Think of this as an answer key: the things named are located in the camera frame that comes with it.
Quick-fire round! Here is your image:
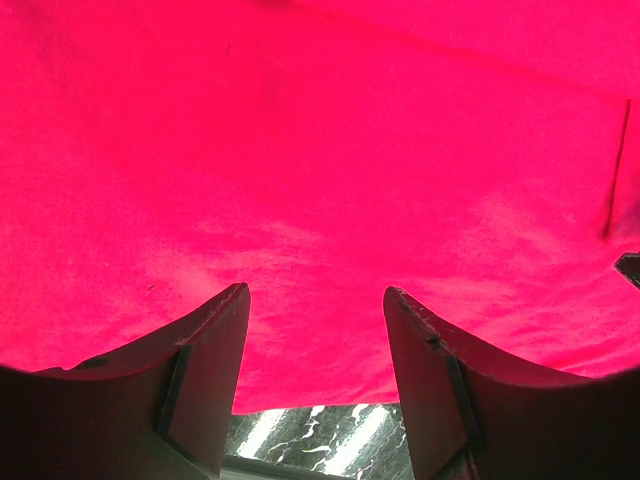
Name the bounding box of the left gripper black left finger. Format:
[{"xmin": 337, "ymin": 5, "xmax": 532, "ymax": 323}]
[{"xmin": 1, "ymin": 283, "xmax": 250, "ymax": 479}]

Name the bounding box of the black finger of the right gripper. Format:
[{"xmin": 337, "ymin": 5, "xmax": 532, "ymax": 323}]
[{"xmin": 615, "ymin": 253, "xmax": 640, "ymax": 289}]

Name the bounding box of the pink red t shirt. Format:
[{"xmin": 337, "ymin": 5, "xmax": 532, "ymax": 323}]
[{"xmin": 1, "ymin": 1, "xmax": 639, "ymax": 413}]

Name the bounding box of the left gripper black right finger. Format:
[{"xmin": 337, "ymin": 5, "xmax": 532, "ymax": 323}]
[{"xmin": 383, "ymin": 287, "xmax": 639, "ymax": 479}]

